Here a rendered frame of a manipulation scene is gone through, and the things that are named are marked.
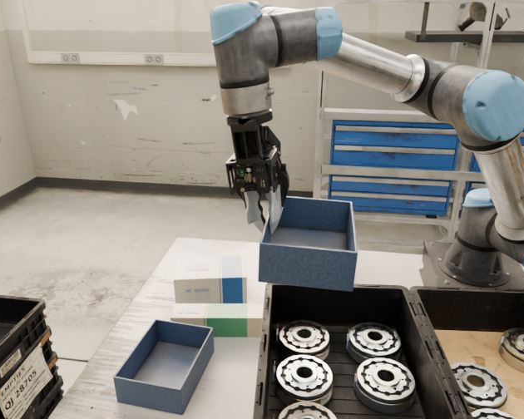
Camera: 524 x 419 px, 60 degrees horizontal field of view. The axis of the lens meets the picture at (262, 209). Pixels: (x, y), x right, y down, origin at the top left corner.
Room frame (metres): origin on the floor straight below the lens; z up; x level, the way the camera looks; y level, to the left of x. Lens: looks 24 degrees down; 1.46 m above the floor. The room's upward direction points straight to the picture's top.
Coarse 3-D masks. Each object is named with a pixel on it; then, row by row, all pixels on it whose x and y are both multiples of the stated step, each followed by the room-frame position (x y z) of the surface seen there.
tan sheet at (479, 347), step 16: (448, 336) 0.77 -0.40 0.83; (464, 336) 0.77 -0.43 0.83; (480, 336) 0.77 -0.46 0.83; (496, 336) 0.77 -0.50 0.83; (448, 352) 0.72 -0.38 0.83; (464, 352) 0.72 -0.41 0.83; (480, 352) 0.72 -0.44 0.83; (496, 352) 0.72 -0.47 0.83; (496, 368) 0.68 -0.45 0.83; (512, 368) 0.68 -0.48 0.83; (512, 384) 0.64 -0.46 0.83; (512, 400) 0.60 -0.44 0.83; (512, 416) 0.57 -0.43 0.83
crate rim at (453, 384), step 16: (416, 288) 0.80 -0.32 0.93; (432, 288) 0.80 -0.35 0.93; (448, 288) 0.80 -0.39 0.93; (464, 288) 0.80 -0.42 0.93; (480, 288) 0.80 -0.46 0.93; (496, 288) 0.80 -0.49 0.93; (512, 288) 0.80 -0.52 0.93; (416, 304) 0.75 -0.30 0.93; (432, 336) 0.65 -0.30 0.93; (448, 368) 0.57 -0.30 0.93; (464, 400) 0.51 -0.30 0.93; (464, 416) 0.48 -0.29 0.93
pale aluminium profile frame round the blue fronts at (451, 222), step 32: (352, 0) 2.59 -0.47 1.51; (384, 0) 2.56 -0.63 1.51; (416, 0) 2.54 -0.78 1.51; (448, 0) 2.51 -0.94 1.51; (480, 0) 2.49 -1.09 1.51; (512, 0) 2.47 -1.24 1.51; (480, 64) 2.48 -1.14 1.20; (320, 96) 2.61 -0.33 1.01; (320, 128) 2.60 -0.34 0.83; (320, 160) 2.60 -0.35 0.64; (320, 192) 2.64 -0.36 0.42; (448, 224) 2.48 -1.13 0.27
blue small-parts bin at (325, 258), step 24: (288, 216) 0.81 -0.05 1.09; (312, 216) 0.80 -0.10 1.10; (336, 216) 0.79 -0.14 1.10; (264, 240) 0.66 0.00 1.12; (288, 240) 0.75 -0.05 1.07; (312, 240) 0.76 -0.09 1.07; (336, 240) 0.76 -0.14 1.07; (264, 264) 0.62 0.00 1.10; (288, 264) 0.61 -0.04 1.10; (312, 264) 0.61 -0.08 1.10; (336, 264) 0.60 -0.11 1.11; (336, 288) 0.60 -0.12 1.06
